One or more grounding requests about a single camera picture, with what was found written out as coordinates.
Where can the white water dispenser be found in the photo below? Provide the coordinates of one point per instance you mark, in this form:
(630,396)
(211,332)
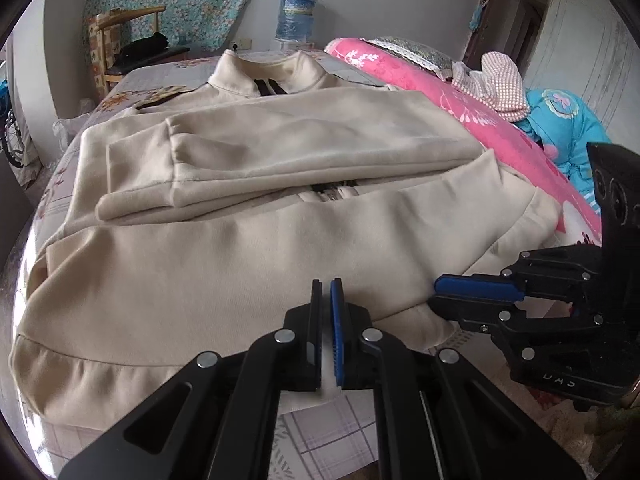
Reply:
(295,46)

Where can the beige fluffy rug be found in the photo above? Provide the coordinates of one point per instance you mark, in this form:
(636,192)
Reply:
(560,420)

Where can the blue printed quilt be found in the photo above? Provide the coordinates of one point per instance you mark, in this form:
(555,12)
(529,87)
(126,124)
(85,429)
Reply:
(565,125)

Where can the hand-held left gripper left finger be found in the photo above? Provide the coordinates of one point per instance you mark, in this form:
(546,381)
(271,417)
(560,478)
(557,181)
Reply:
(315,340)

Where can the white wall socket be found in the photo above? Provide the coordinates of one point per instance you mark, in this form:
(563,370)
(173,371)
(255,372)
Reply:
(242,44)

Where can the orange patterned box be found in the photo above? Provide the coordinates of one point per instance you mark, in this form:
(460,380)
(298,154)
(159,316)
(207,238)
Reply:
(95,50)

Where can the pink checked cloth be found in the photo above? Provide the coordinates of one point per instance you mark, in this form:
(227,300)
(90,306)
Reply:
(495,85)

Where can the black clothing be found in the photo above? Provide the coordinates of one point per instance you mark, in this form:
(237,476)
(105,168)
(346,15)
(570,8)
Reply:
(145,46)

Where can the pink floral blanket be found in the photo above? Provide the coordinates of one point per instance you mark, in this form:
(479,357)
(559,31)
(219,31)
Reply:
(450,105)

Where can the white door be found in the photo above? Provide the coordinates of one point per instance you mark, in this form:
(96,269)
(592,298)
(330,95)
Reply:
(585,60)

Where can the white plastic bag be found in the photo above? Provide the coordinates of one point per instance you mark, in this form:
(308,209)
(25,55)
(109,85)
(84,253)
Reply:
(70,127)

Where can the wooden chair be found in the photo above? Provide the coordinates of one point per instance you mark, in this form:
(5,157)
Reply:
(107,40)

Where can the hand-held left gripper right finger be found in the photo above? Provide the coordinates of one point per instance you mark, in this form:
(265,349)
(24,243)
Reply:
(336,330)

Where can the brown wooden door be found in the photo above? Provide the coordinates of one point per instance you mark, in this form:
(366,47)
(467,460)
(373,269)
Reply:
(492,20)

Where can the person's right forearm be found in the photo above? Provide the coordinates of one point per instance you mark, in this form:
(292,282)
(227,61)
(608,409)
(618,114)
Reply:
(622,430)

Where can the blue water bottle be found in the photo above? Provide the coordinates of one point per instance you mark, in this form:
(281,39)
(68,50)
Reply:
(295,15)

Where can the cream zip jacket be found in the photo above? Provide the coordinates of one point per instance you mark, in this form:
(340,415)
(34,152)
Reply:
(200,260)

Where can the bed with floral sheet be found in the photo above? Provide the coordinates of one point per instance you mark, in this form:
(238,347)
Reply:
(320,430)

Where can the blue hanging ornament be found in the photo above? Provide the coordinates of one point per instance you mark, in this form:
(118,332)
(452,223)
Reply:
(476,15)

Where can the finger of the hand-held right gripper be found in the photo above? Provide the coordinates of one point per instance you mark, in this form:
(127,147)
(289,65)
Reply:
(475,287)
(465,312)

